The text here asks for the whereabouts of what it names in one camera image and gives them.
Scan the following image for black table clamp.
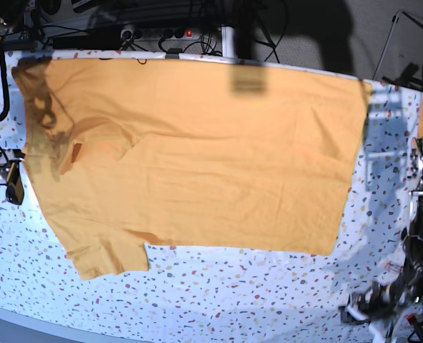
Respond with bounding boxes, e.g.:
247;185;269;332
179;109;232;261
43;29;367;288
165;48;183;59

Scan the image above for red black corner clamp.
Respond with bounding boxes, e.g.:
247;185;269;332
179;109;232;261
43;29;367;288
406;314;423;343

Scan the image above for yellow T-shirt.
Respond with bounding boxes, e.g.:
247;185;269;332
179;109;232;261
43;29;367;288
12;59;372;280

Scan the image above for white metal post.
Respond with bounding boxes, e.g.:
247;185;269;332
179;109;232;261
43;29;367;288
221;26;236;59

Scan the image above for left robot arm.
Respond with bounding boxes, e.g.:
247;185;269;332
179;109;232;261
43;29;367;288
340;93;423;342

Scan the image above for white power strip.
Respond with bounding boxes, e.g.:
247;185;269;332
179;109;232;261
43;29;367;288
120;26;201;41

